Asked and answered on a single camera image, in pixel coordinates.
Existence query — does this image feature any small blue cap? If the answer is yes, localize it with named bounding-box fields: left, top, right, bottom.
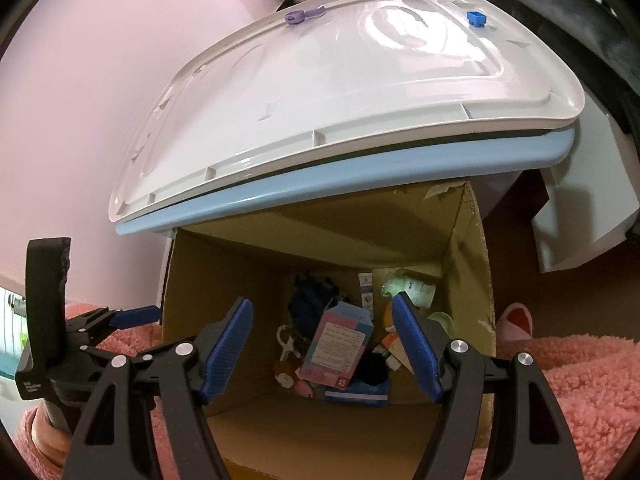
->
left=465, top=11, right=487, bottom=28

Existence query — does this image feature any white toothpaste tube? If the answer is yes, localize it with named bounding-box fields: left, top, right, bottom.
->
left=358, top=272, right=374, bottom=320

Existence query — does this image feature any pink blue carton box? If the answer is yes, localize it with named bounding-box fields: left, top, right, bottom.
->
left=300, top=301, right=374, bottom=390

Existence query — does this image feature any white plastic table lid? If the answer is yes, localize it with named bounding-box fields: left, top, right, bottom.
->
left=108, top=0, right=585, bottom=224

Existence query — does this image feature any blue foil wrapper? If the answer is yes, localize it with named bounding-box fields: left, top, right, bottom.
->
left=324, top=380, right=390, bottom=406

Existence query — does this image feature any person left hand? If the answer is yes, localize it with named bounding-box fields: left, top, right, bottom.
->
left=24, top=402, right=72, bottom=469

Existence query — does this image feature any green cotton pad canister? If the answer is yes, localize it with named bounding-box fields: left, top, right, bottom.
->
left=381, top=269, right=437, bottom=310

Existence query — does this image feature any brown cardboard box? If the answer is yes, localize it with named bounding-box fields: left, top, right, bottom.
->
left=163, top=181, right=496, bottom=479

